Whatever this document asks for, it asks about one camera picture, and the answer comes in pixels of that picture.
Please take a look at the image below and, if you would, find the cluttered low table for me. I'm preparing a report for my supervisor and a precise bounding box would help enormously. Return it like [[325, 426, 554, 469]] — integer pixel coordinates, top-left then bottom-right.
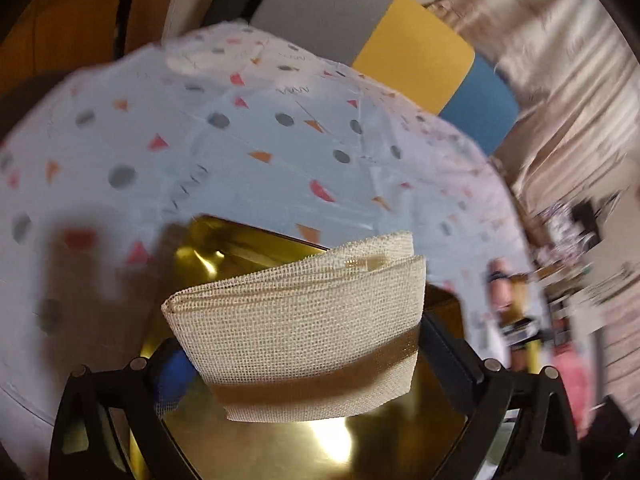
[[530, 199, 640, 346]]

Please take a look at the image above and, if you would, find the grey yellow blue chair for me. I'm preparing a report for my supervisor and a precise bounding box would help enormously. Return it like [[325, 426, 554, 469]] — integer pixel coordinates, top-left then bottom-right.
[[249, 0, 522, 157]]

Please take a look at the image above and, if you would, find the confetti-patterned white tablecloth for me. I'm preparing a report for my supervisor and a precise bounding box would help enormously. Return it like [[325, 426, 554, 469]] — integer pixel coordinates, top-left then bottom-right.
[[0, 20, 551, 480]]

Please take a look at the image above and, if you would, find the beige mesh cloth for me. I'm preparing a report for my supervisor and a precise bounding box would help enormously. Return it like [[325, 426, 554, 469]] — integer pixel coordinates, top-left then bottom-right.
[[161, 230, 427, 422]]

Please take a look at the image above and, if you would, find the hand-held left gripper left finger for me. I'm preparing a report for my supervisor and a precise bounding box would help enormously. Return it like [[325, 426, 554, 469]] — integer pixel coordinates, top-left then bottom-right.
[[48, 345, 207, 480]]

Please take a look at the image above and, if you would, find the orange wooden wardrobe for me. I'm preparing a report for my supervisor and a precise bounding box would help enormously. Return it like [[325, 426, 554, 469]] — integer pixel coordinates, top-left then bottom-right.
[[0, 0, 182, 98]]

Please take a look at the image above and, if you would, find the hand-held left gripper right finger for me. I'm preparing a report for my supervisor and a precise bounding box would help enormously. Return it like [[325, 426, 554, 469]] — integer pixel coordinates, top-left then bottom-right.
[[419, 310, 583, 480]]

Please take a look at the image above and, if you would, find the beige curtain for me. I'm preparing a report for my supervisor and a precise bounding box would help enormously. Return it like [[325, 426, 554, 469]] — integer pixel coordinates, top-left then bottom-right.
[[429, 0, 640, 411]]

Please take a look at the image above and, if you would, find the small pink toy figure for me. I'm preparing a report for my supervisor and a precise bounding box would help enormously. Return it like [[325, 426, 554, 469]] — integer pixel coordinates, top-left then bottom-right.
[[486, 257, 523, 321]]

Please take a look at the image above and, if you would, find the gold metal tray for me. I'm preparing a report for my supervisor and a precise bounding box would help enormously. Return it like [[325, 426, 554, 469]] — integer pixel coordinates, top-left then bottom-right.
[[129, 215, 507, 480]]

